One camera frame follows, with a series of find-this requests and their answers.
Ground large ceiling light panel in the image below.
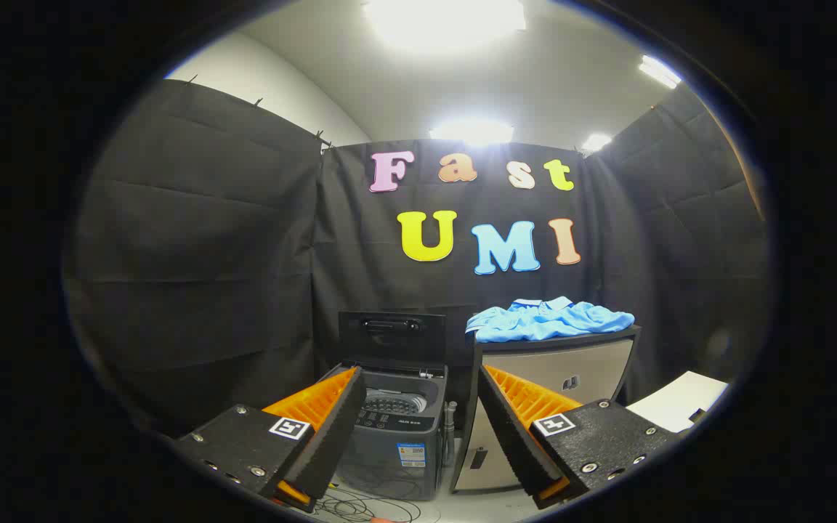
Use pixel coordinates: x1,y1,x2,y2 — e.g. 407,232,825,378
363,0,528,53

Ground white flat board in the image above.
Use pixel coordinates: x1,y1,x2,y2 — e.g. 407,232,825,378
626,371,729,434

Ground long ceiling light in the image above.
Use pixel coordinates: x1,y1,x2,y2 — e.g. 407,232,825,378
639,55,682,89

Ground beige cabinet with black top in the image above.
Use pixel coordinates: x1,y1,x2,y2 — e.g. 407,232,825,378
450,325,642,495

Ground black floor cables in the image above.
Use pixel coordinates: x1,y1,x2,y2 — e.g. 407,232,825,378
313,481,423,523

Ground grey metal hose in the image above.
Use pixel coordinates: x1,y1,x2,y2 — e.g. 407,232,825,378
443,401,458,467

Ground grey washing machine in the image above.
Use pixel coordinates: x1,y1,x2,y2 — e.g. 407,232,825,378
317,362,450,502

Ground light blue polo shirt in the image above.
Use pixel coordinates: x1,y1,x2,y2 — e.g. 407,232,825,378
465,296,636,344

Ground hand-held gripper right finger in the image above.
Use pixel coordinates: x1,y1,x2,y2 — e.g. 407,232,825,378
477,364,681,509

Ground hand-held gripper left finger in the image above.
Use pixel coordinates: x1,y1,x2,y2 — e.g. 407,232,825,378
174,365,367,514

